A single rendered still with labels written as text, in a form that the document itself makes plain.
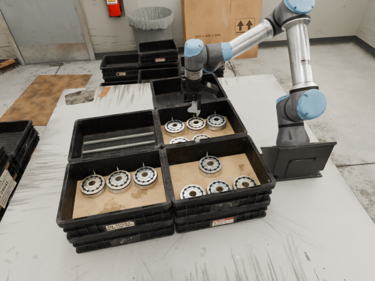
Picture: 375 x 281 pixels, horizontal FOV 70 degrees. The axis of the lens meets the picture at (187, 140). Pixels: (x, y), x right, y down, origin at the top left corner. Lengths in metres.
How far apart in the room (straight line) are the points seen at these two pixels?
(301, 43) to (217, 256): 0.92
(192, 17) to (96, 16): 1.29
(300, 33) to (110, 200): 1.03
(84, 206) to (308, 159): 0.99
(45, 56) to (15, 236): 3.44
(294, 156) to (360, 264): 0.47
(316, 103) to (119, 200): 0.88
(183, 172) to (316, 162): 0.62
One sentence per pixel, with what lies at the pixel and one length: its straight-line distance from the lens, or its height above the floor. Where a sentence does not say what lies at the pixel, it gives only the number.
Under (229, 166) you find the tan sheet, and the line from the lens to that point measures 1.23.
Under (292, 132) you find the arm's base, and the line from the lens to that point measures 1.31.
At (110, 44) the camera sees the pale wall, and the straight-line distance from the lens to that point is 4.26.
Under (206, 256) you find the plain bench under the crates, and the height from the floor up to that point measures 0.70.
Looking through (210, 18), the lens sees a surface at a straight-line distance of 3.94.
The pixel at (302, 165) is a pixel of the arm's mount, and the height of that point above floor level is 0.80.
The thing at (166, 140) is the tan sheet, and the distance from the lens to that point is 1.37.
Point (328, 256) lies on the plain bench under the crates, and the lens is 1.25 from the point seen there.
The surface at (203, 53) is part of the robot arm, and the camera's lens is 1.12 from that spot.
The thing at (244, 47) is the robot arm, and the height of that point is 1.23.
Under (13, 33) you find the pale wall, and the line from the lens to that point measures 4.56.
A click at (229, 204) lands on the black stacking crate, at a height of 0.85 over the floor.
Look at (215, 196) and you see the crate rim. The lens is 1.01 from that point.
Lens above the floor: 1.74
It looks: 42 degrees down
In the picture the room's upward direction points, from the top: 2 degrees counter-clockwise
